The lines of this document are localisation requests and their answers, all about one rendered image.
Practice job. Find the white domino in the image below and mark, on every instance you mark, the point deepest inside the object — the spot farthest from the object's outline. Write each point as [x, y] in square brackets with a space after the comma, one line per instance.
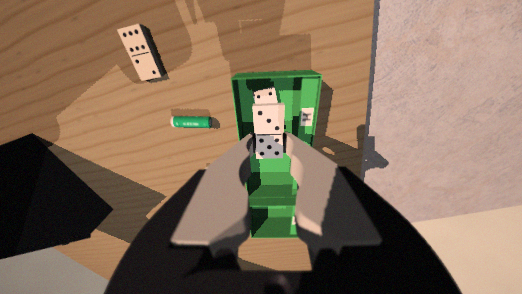
[269, 128]
[266, 95]

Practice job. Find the green battery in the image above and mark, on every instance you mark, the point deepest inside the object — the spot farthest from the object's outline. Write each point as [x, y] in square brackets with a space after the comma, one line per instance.
[191, 121]

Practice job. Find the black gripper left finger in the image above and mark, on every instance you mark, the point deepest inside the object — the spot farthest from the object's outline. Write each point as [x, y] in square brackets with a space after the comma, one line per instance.
[209, 212]

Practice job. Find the green three-compartment bin rack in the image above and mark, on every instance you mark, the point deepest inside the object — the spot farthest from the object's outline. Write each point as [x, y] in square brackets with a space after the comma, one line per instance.
[271, 183]

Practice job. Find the cream domino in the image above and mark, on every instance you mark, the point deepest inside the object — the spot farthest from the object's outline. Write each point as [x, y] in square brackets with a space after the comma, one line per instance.
[141, 52]

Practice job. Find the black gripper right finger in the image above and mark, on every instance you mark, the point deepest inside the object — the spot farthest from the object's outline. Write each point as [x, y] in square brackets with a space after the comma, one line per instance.
[336, 209]

